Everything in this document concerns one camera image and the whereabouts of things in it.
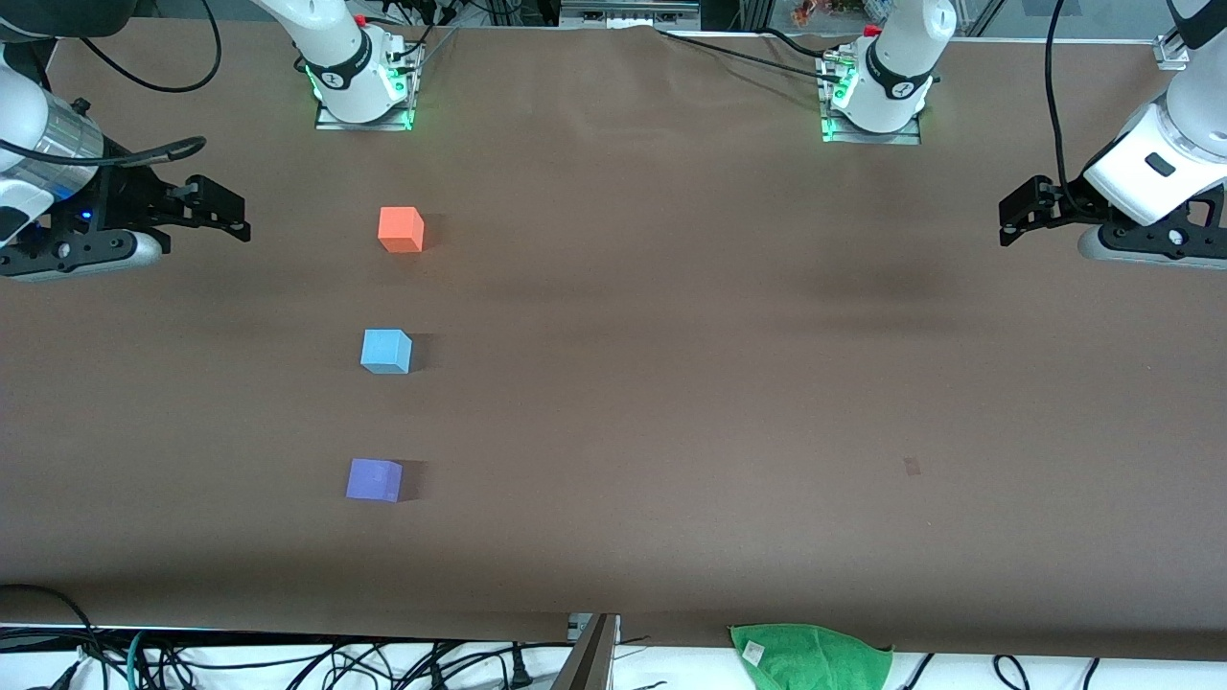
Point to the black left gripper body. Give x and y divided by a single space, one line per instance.
1066 202

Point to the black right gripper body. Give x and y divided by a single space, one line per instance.
127 195

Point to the blue foam block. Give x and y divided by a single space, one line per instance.
385 352

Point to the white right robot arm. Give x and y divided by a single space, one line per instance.
335 48

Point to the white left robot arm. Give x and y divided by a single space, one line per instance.
896 67

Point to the orange foam block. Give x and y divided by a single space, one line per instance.
400 230

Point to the purple foam block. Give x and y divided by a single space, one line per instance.
372 481

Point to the orange background object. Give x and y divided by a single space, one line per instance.
810 11

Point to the brown table cover sheet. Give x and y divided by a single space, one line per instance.
671 383

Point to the green microfiber cloth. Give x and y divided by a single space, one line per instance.
815 661

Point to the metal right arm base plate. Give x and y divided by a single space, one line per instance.
331 123

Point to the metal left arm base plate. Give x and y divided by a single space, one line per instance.
906 137

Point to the small aluminium corner bracket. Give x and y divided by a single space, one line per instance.
1171 53

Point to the aluminium frame rail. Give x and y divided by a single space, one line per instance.
628 11

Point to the grey metal post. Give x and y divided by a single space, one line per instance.
587 661

